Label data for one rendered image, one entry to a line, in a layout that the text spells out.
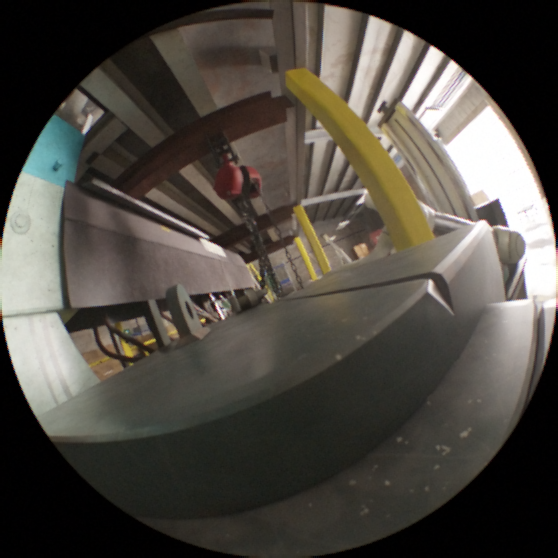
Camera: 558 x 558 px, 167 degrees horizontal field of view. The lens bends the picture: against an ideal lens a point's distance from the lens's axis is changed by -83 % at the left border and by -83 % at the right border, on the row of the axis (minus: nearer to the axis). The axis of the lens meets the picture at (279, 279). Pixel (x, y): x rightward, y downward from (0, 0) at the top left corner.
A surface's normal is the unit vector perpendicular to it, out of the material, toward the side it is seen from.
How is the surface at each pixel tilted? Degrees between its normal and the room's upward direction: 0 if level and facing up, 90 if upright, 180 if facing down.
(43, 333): 90
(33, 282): 90
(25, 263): 90
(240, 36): 180
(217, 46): 180
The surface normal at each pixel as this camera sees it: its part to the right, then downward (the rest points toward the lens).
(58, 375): 0.91, -0.40
